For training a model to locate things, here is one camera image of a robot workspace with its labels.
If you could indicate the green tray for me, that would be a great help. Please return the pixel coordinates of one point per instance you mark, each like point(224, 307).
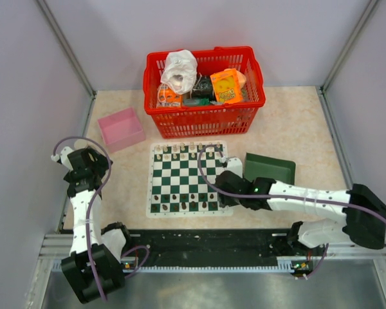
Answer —
point(267, 167)

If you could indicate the green white chess board mat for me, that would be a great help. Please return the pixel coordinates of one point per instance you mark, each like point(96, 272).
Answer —
point(178, 168)

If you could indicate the red plastic shopping basket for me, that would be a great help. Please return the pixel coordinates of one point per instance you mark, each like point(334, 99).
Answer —
point(226, 119)

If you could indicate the white crumpled plastic bag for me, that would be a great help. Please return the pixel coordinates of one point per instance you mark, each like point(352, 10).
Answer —
point(180, 71)

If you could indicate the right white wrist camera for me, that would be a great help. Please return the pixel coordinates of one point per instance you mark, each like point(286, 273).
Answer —
point(232, 164)

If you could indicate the pink plastic box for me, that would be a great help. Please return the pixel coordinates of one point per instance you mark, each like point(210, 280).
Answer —
point(121, 130)

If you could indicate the small orange patterned box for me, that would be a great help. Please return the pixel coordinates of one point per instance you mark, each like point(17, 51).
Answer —
point(166, 98)

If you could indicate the orange snack box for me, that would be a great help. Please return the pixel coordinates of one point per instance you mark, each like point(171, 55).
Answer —
point(227, 86)

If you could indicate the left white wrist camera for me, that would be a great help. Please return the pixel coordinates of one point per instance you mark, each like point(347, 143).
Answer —
point(62, 157)

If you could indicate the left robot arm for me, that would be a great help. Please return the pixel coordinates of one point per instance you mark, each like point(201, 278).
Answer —
point(93, 267)

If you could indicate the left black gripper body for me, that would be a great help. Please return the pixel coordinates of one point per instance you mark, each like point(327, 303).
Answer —
point(92, 158)

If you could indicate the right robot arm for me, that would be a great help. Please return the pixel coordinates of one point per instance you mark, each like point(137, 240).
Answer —
point(356, 215)

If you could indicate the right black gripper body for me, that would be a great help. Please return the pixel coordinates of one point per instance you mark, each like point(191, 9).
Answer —
point(224, 179)

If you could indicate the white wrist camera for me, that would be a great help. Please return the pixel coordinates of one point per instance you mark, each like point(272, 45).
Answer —
point(232, 164)
point(62, 157)

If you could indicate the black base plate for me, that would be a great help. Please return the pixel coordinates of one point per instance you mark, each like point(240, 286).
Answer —
point(217, 247)

